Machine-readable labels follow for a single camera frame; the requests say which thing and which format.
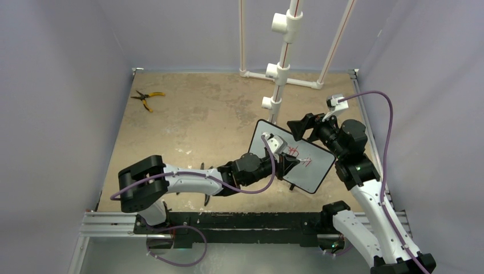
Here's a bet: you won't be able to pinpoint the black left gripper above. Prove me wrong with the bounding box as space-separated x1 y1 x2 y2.
241 151 299 187

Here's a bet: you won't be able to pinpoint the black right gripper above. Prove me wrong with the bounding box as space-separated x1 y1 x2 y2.
288 110 346 159

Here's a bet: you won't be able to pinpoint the small black-framed whiteboard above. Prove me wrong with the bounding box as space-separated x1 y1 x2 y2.
248 119 336 194

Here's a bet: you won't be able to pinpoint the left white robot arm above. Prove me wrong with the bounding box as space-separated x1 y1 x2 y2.
110 152 300 233

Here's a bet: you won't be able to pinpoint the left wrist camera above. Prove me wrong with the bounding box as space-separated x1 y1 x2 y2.
261 132 288 156

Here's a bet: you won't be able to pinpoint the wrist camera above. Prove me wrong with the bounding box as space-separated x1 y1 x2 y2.
322 94 349 121
261 132 288 156

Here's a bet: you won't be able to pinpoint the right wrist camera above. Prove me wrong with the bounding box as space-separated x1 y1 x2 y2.
322 94 349 121

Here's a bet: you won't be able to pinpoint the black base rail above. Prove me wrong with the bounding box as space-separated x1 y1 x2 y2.
134 212 344 249

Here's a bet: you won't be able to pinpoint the black handled pliers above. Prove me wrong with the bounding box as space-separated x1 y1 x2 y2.
176 162 213 206

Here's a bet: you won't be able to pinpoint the white PVC pipe frame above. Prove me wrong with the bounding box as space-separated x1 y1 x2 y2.
237 1 357 124

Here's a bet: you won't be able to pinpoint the yellow handled needle-nose pliers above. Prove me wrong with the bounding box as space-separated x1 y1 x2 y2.
131 90 166 113

